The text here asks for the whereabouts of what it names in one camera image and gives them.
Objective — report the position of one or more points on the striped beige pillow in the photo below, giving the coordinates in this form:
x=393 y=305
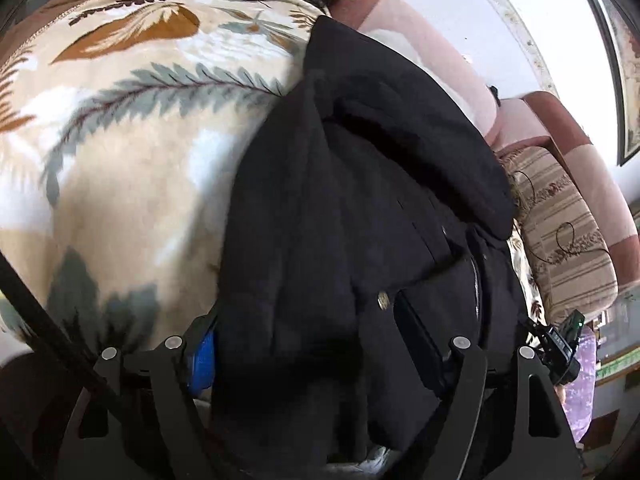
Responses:
x=567 y=256

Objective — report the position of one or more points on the leaf print fleece blanket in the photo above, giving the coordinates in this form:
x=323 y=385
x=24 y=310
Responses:
x=122 y=125

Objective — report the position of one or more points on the black fur-trimmed coat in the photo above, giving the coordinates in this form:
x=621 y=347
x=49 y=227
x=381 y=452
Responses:
x=366 y=184

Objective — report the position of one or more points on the dark framed wall picture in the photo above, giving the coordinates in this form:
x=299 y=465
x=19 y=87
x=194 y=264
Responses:
x=618 y=22

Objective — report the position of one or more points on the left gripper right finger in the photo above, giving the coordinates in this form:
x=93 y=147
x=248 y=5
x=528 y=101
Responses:
x=487 y=425

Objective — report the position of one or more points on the purple floral sleeve forearm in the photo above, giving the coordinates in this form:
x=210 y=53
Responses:
x=577 y=397

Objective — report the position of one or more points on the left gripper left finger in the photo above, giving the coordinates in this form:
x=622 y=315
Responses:
x=140 y=420

